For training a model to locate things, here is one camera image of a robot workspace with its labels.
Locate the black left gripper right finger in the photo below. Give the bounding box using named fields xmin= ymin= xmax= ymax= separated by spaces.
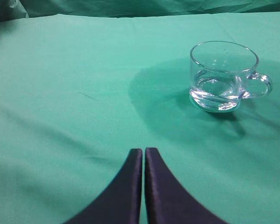
xmin=145 ymin=147 xmax=226 ymax=224

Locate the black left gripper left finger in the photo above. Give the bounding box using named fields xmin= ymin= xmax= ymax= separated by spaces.
xmin=65 ymin=148 xmax=143 ymax=224

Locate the green cloth table cover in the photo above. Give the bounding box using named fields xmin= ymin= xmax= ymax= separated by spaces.
xmin=0 ymin=12 xmax=280 ymax=224

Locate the clear glass mug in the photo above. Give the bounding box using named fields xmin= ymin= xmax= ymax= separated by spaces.
xmin=189 ymin=41 xmax=273 ymax=112

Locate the green cloth backdrop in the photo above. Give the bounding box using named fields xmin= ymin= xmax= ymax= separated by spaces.
xmin=0 ymin=0 xmax=280 ymax=22

